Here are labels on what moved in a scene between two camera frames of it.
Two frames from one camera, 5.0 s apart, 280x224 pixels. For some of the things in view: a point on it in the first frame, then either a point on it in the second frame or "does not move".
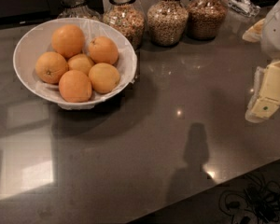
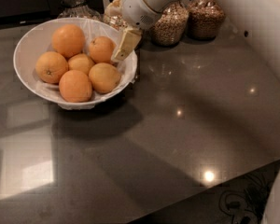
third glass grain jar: (167, 17) does not move
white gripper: (277, 32) -> (134, 10)
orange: (104, 77) does not move
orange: (102, 49) does not move
